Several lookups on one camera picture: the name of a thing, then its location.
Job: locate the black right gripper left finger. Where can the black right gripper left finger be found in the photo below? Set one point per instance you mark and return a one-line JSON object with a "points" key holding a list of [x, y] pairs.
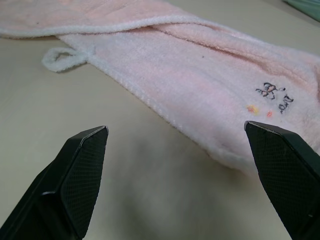
{"points": [[62, 190]]}

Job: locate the pale green object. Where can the pale green object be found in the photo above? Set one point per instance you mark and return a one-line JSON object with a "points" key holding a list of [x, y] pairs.
{"points": [[303, 5]]}

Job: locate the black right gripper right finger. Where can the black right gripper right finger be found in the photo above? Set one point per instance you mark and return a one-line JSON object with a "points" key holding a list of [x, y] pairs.
{"points": [[285, 175]]}

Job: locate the pink embroidered towel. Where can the pink embroidered towel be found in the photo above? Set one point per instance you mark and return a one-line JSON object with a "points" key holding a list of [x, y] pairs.
{"points": [[190, 75]]}

